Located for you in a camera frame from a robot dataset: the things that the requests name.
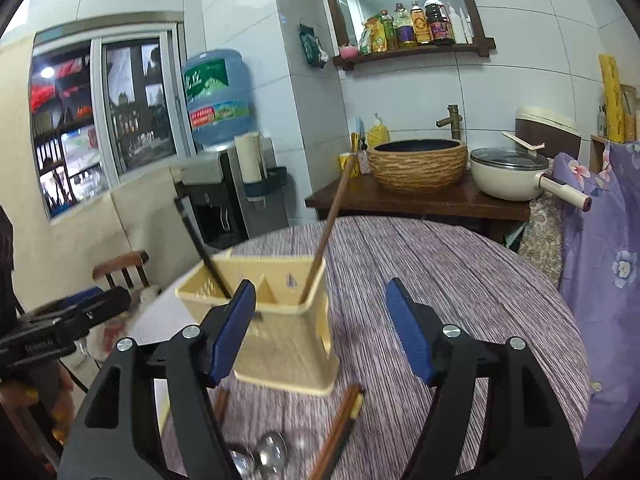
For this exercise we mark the amber sauce bottle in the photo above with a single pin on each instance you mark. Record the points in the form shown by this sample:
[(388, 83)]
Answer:
[(420, 25)]

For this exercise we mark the cat print seat cushion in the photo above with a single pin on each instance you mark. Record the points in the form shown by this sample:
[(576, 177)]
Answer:
[(112, 335)]

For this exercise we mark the wooden framed mirror shelf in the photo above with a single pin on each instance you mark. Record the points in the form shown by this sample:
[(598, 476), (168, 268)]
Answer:
[(327, 5)]

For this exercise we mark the dark wooden counter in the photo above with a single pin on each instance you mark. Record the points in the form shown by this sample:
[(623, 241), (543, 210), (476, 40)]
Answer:
[(350, 197)]

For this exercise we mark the yellow plastic utensil holder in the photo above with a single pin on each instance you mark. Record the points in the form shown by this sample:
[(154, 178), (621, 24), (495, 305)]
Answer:
[(290, 345)]

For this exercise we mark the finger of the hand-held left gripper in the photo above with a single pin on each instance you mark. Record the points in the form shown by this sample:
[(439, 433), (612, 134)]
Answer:
[(100, 305)]

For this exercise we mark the metal spoon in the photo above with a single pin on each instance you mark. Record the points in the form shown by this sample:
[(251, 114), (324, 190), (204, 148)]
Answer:
[(242, 462), (272, 452)]

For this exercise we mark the small wooden box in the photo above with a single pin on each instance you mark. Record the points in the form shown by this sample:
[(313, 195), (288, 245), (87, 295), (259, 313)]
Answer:
[(597, 152)]

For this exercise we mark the blue toothbrush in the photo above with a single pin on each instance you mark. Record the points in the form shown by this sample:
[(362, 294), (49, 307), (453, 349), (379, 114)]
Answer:
[(359, 132)]

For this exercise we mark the aluminium framed window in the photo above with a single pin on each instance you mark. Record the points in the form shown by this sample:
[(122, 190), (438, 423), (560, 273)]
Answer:
[(135, 110)]

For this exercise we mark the white rice paddle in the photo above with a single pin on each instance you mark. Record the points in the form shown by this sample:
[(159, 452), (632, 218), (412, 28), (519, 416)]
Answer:
[(520, 141)]

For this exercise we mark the white cooking pot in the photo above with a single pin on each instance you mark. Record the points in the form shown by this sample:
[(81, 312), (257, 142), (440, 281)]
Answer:
[(500, 182)]

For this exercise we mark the yellow green food packet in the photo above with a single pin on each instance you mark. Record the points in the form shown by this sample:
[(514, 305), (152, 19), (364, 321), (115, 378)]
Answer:
[(370, 37)]

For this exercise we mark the person's left hand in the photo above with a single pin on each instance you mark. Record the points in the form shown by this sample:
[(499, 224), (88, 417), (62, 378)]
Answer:
[(30, 420)]

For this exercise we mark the brown wooden chopstick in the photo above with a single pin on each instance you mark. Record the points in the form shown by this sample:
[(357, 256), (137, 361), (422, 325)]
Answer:
[(221, 405), (334, 435), (352, 417), (327, 230)]

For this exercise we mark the glass pot lid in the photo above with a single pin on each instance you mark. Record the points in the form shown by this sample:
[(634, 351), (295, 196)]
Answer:
[(510, 157)]

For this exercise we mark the wooden chair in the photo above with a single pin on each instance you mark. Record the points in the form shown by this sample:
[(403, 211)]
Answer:
[(120, 262)]

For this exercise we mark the pink bowl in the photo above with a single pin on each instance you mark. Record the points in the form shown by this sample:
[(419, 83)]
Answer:
[(348, 51)]

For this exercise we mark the green capped yellow bottle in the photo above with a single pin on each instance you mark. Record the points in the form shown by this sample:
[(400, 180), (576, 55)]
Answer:
[(386, 32)]

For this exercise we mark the blue water bottle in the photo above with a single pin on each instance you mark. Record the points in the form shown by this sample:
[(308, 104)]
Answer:
[(217, 100)]

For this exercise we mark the white brown rice cooker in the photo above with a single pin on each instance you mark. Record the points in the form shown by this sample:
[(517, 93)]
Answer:
[(550, 135)]

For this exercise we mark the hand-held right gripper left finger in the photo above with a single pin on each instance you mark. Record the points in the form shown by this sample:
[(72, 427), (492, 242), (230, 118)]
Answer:
[(235, 330)]

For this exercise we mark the purple floral cloth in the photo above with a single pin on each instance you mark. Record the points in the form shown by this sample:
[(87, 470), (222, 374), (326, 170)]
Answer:
[(600, 240)]

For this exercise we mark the glass jar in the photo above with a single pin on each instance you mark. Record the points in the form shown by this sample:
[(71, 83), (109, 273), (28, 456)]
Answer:
[(629, 115)]

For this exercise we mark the yellow cooking oil bottle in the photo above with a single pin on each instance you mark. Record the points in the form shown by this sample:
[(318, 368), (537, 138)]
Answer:
[(404, 27)]

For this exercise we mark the bamboo style faucet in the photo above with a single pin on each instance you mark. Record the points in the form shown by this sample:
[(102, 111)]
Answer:
[(454, 122)]

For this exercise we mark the black chopstick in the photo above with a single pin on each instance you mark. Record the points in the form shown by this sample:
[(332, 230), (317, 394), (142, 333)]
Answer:
[(200, 247)]

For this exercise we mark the yellow noodle packet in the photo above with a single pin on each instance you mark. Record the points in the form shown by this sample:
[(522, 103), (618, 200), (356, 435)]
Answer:
[(611, 100)]

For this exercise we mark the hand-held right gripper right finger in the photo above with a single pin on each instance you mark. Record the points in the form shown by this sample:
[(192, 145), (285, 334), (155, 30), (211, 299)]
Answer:
[(410, 335)]

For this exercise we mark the yellow soap bottle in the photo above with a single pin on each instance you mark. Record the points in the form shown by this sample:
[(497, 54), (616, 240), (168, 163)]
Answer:
[(378, 135)]

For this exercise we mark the brown floral cloth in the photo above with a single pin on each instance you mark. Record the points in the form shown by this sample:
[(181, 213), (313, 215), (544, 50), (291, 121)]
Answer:
[(542, 240)]

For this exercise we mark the pink patterned cup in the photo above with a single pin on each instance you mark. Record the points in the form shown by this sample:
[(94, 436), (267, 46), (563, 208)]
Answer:
[(364, 164)]

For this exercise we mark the yellow cup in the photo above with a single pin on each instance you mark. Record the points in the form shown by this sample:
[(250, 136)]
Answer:
[(347, 165)]

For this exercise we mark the dark blue cup holder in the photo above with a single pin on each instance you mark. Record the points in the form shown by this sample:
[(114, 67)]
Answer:
[(270, 182)]

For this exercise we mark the grey water dispenser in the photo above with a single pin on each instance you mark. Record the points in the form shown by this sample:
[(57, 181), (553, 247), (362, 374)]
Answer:
[(210, 210)]

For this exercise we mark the white paper cup stack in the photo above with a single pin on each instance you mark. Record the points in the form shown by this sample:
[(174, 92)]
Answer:
[(248, 157)]

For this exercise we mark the hanging green packet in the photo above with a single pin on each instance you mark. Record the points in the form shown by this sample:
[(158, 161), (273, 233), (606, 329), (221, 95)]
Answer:
[(312, 45)]

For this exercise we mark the woven pattern sink basin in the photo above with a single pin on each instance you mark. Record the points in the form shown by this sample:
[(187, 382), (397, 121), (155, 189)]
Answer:
[(420, 167)]

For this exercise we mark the small glass bottle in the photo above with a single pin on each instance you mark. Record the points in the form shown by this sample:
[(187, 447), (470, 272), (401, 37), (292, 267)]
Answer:
[(601, 122)]

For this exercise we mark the dark soy sauce bottle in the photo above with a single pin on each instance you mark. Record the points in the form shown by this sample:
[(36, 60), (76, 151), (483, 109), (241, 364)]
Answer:
[(439, 22)]

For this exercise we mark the striped purple tablecloth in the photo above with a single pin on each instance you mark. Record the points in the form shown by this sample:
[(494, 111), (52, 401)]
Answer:
[(450, 260)]

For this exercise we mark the white plastic bottle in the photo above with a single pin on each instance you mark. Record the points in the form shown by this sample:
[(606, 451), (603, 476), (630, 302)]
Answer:
[(454, 25)]

